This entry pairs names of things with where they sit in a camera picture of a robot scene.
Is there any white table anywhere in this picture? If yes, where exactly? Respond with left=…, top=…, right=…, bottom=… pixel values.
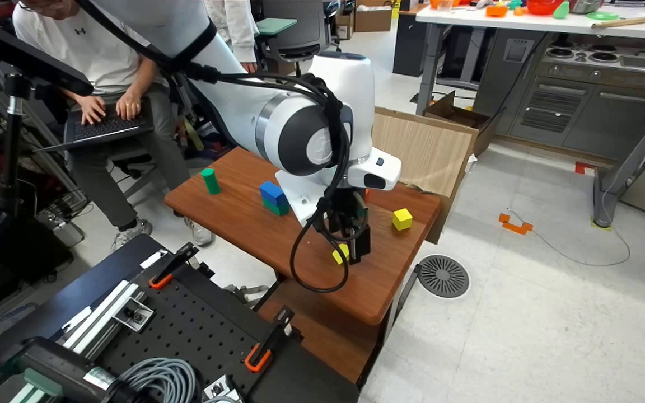
left=415, top=3, right=645, bottom=116

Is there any red bowl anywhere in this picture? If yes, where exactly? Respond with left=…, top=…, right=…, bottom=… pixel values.
left=526, top=0, right=564, bottom=16

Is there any grey desk leg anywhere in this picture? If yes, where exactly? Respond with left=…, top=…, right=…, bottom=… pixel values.
left=592, top=87, right=645, bottom=228

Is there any green block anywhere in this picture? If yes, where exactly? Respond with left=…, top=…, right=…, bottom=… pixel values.
left=262, top=198, right=291, bottom=217

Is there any camera on mount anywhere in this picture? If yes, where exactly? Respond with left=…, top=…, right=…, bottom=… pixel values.
left=0, top=17, right=95, bottom=238

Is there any grey toy kitchen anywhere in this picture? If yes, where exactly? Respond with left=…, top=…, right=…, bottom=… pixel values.
left=473, top=28, right=645, bottom=164

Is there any green cylinder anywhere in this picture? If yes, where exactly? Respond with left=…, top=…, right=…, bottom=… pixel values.
left=200, top=168, right=222, bottom=196

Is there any wood-print cardboard panel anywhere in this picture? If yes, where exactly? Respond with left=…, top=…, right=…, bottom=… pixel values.
left=371, top=106, right=480, bottom=245

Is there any orange floor marker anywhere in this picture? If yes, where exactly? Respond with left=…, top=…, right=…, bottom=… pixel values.
left=498, top=212, right=534, bottom=236

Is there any black and orange clamp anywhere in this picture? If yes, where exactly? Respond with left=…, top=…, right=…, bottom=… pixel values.
left=148, top=242, right=200, bottom=290
left=243, top=306, right=296, bottom=373

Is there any open cardboard box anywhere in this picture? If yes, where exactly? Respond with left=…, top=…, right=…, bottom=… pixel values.
left=423, top=91, right=498, bottom=158

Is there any stack of cardboard boxes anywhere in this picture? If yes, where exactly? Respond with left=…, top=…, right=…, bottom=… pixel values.
left=335, top=0, right=395, bottom=40

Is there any person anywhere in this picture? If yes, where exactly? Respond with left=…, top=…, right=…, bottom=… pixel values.
left=11, top=0, right=216, bottom=251
left=204, top=0, right=259, bottom=74

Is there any aluminium rail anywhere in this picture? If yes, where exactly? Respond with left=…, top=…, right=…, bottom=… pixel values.
left=57, top=279, right=156, bottom=360

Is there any office chair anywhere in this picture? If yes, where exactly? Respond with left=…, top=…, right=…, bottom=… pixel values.
left=254, top=0, right=341, bottom=63

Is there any round floor vent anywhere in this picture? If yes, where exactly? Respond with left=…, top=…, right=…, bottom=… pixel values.
left=417, top=255, right=471, bottom=298

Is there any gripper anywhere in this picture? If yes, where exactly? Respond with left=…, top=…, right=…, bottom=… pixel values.
left=327, top=189, right=372, bottom=265

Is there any wooden rolling pin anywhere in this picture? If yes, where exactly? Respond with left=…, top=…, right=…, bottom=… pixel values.
left=591, top=16, right=645, bottom=30

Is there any coil of grey cable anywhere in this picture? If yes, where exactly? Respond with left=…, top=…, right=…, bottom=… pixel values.
left=116, top=357, right=198, bottom=403

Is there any black laptop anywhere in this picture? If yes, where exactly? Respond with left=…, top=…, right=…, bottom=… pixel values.
left=35, top=101, right=154, bottom=153

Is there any blue block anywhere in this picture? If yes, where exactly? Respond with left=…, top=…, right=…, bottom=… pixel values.
left=259, top=181, right=288, bottom=207

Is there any black cabinet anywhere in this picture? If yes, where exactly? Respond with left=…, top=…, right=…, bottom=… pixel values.
left=392, top=10, right=431, bottom=78

